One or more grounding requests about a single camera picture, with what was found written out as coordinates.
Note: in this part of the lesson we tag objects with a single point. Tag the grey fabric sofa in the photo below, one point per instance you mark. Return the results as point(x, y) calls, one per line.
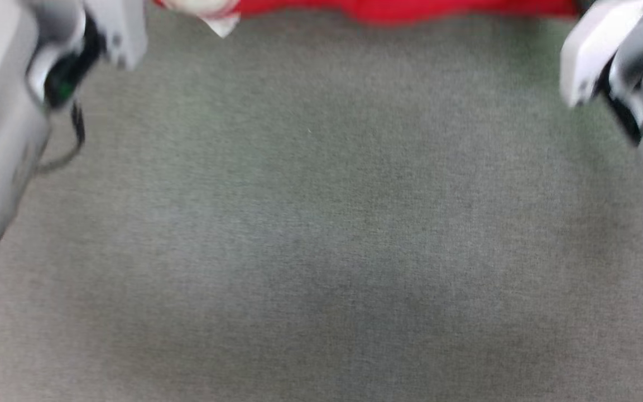
point(321, 223)

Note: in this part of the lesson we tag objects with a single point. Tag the red garment with white trim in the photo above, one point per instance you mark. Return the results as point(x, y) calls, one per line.
point(411, 8)

